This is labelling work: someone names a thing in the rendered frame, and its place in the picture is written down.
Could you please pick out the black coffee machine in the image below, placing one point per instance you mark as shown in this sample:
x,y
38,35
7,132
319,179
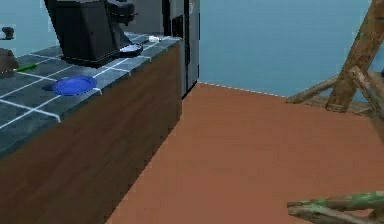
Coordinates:
x,y
88,28

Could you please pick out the dark round knob object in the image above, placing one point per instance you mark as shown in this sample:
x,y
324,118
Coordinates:
x,y
7,32

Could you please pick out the grey fridge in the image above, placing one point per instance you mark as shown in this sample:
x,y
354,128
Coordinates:
x,y
186,43

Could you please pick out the blue plate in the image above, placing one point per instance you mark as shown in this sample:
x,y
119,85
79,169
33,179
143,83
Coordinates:
x,y
74,85

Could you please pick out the brown wooden ladder shelf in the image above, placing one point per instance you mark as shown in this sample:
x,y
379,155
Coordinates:
x,y
356,66

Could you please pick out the small white object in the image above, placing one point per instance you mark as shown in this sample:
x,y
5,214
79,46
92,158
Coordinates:
x,y
154,39

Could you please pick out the brown pot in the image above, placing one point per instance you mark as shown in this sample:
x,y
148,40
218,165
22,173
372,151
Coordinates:
x,y
6,63

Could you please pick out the green pencil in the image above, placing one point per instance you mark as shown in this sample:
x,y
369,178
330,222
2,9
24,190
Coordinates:
x,y
26,67

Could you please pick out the brown wooden tiled counter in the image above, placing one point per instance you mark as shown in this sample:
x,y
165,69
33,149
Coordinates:
x,y
86,143

